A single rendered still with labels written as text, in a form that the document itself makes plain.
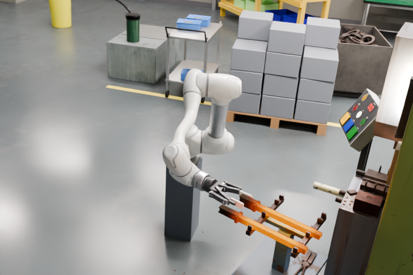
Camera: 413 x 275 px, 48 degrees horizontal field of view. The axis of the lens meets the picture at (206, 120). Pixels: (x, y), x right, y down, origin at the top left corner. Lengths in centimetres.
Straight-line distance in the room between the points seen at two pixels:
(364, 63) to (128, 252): 382
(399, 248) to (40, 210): 265
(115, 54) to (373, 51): 318
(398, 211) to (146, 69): 446
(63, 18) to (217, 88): 618
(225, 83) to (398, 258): 120
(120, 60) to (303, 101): 245
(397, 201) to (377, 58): 413
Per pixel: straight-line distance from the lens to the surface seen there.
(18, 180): 422
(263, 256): 228
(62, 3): 844
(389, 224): 206
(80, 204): 384
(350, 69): 600
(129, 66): 607
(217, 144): 299
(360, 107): 304
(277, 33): 474
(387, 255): 215
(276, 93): 494
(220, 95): 256
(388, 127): 231
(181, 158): 212
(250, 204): 214
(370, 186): 247
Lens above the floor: 226
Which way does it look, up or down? 26 degrees down
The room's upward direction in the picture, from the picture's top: 4 degrees clockwise
